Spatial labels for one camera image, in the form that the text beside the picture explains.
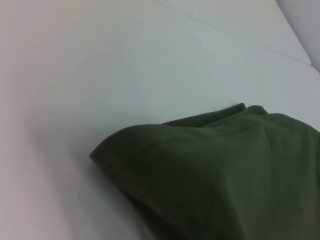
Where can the dark green FREE t-shirt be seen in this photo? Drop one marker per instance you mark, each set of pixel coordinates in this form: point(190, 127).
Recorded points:
point(225, 180)

